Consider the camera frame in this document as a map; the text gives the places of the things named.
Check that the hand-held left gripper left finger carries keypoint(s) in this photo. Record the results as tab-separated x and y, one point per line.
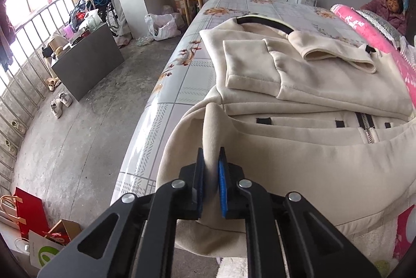
199	187

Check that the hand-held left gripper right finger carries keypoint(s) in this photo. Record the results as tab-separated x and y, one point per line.
223	190

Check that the cream zip jacket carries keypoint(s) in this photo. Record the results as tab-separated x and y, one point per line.
292	161

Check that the pile of clothes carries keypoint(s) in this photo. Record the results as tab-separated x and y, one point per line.
84	8

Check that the floral grid bed sheet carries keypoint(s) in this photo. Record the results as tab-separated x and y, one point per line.
182	76

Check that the cardboard box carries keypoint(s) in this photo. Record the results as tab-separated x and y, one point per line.
66	230

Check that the white fluffy blanket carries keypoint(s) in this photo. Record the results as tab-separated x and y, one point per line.
357	248

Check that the white shoe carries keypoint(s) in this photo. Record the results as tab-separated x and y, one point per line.
65	99
56	108

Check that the grey cabinet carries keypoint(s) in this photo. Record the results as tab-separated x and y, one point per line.
91	63

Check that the white plastic bag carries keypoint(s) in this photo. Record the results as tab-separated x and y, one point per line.
162	26

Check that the red paper bag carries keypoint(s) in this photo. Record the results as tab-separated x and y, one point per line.
31	213

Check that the white green paper bag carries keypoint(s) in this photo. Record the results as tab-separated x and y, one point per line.
40	252

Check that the beige slippers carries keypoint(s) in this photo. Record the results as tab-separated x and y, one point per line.
53	83

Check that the wheelchair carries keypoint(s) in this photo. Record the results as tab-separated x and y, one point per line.
112	17

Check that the grey worn shoe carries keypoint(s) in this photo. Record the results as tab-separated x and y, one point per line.
18	127

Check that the beige bag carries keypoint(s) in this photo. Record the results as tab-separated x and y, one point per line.
58	43

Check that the white water dispenser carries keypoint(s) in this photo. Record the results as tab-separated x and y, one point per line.
302	0

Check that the metal window railing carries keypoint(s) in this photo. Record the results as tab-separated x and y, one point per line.
26	69

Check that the pink floral blanket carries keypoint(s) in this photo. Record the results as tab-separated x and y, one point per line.
354	19

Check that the grey quilted cushion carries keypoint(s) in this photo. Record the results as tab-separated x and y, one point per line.
380	27

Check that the dark hanging garment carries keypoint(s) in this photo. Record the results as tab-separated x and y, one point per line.
6	37

